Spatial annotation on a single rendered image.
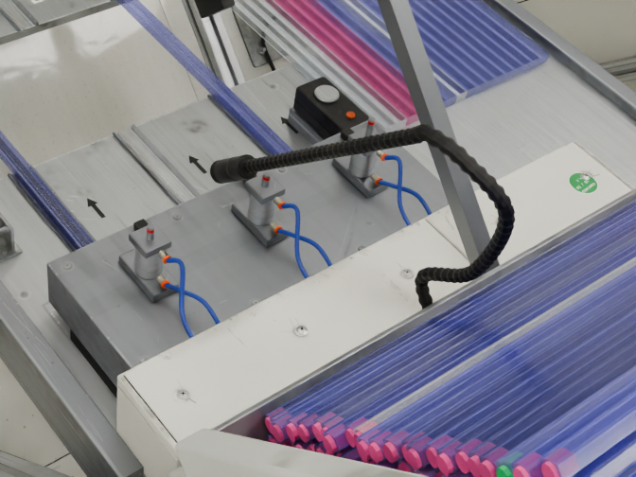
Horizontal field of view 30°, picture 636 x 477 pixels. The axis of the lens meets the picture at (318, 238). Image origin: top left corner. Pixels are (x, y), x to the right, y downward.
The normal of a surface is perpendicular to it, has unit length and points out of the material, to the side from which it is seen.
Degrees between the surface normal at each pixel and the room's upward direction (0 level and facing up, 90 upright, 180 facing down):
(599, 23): 90
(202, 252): 45
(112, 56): 0
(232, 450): 90
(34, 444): 0
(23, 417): 0
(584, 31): 90
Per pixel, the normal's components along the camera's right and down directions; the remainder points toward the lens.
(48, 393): -0.77, 0.39
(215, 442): -0.35, -0.92
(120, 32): 0.53, -0.04
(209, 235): 0.13, -0.68
